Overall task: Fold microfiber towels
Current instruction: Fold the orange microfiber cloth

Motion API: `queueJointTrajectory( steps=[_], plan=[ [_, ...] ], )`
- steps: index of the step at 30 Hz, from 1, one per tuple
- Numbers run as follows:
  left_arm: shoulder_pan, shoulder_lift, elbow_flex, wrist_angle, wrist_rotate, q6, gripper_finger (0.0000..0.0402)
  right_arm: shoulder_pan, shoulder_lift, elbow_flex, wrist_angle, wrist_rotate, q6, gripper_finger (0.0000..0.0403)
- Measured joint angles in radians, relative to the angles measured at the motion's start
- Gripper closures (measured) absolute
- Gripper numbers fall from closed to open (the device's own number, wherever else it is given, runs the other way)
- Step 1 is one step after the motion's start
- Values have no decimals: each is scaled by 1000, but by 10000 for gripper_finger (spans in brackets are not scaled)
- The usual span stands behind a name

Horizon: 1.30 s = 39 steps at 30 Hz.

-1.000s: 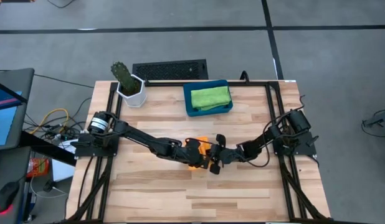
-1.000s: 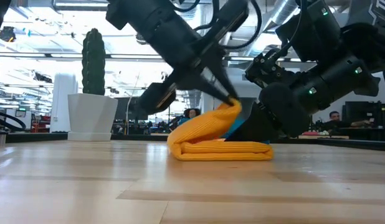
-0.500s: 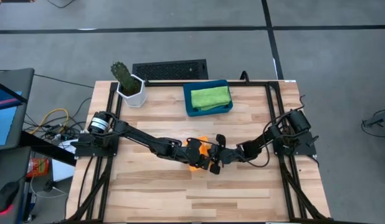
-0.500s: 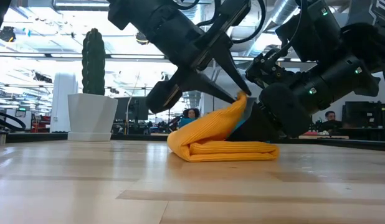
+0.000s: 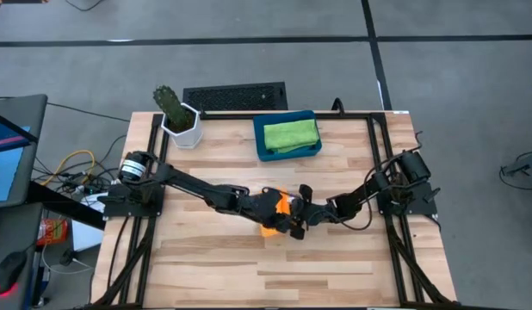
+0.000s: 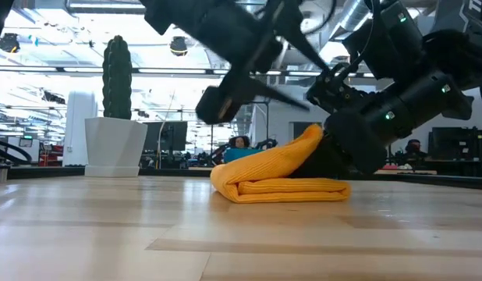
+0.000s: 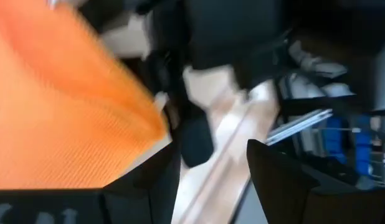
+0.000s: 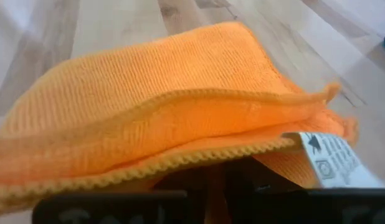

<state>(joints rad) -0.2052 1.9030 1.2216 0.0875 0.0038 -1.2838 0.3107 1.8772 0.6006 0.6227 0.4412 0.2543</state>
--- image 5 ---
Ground white hexagonal plant pot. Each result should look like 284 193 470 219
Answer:
160 102 204 150

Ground yellow cable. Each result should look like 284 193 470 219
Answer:
40 149 96 187

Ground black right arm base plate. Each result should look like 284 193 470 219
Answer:
375 180 439 216

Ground black floor cable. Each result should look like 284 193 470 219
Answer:
46 102 132 123

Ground green microfiber towel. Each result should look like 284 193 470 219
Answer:
263 119 321 154

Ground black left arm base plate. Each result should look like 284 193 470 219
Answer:
102 183 166 219

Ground black computer mouse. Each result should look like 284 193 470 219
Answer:
0 251 27 296

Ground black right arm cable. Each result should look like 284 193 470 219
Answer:
338 131 424 232

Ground black floor stand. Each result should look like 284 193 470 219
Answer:
499 150 532 190

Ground white box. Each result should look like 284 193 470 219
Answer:
71 219 104 252

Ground orange microfiber towel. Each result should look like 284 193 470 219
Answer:
259 186 302 238

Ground black floor vent grille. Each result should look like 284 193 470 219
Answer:
182 81 288 111

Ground black aluminium table frame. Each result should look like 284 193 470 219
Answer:
91 110 461 310

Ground orange packet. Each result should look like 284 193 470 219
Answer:
36 218 69 246

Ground laptop with blue screen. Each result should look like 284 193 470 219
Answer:
0 94 48 211

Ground blue plastic bin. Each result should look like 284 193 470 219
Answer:
252 109 323 163

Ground green cactus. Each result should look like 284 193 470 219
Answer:
152 84 196 133

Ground black side desk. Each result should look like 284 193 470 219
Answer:
0 179 106 310

